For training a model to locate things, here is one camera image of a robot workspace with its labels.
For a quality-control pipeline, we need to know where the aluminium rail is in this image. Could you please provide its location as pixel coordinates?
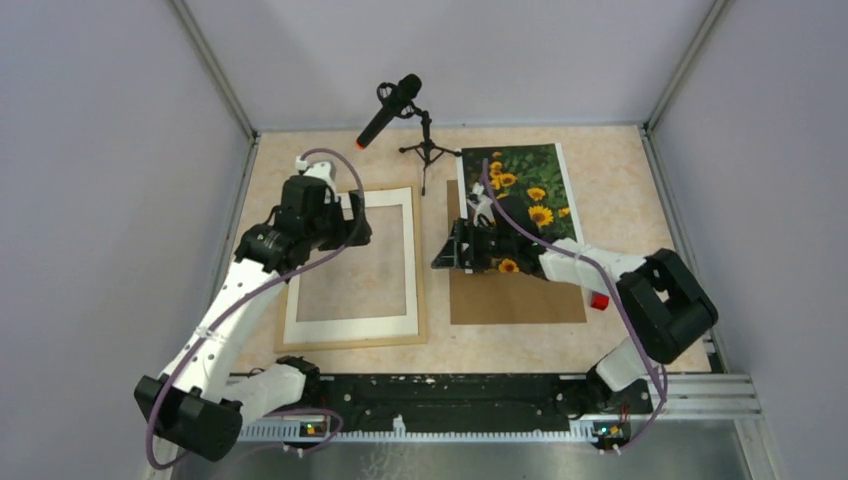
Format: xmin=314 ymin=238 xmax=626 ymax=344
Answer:
xmin=238 ymin=374 xmax=762 ymax=449

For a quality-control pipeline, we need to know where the white mat board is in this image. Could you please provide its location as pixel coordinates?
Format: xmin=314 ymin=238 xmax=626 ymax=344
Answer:
xmin=282 ymin=187 xmax=420 ymax=346

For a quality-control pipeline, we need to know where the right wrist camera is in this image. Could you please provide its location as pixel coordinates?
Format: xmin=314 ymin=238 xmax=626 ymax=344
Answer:
xmin=467 ymin=183 xmax=494 ymax=227

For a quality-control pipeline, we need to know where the wooden picture frame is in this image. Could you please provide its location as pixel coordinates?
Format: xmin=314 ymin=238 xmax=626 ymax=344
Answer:
xmin=274 ymin=184 xmax=429 ymax=354

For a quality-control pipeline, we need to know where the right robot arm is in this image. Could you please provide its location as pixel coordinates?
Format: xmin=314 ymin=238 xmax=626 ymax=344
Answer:
xmin=431 ymin=219 xmax=719 ymax=412

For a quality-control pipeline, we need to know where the black microphone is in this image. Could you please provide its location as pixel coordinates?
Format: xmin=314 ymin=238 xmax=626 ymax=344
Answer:
xmin=355 ymin=73 xmax=422 ymax=150

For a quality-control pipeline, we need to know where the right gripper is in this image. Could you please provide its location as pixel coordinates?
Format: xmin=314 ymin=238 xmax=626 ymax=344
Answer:
xmin=432 ymin=218 xmax=516 ymax=271

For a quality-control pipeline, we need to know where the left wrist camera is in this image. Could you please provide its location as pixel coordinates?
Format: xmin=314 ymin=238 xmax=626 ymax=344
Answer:
xmin=295 ymin=156 xmax=339 ymax=204

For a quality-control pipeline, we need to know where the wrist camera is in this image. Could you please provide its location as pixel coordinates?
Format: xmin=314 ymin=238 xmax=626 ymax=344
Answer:
xmin=467 ymin=183 xmax=494 ymax=227
xmin=295 ymin=156 xmax=339 ymax=204

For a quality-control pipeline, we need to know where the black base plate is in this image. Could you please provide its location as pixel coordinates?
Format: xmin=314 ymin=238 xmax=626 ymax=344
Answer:
xmin=285 ymin=373 xmax=653 ymax=433

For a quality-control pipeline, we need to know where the black tripod stand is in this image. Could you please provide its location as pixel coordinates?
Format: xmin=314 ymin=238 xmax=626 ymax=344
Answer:
xmin=398 ymin=103 xmax=461 ymax=197

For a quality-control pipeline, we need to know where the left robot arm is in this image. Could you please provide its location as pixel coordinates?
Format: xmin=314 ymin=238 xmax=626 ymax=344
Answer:
xmin=134 ymin=174 xmax=370 ymax=461

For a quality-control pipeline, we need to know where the sunflower photo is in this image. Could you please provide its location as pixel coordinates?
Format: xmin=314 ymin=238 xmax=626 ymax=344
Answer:
xmin=452 ymin=143 xmax=583 ymax=279

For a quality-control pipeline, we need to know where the red blue block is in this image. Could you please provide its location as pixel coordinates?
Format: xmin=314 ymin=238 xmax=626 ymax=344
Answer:
xmin=589 ymin=292 xmax=610 ymax=311

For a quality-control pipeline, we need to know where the brown backing board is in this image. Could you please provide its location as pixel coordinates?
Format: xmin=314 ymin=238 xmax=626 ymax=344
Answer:
xmin=445 ymin=178 xmax=588 ymax=326

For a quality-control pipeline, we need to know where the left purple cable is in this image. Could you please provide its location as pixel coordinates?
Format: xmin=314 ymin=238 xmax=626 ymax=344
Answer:
xmin=145 ymin=147 xmax=367 ymax=472

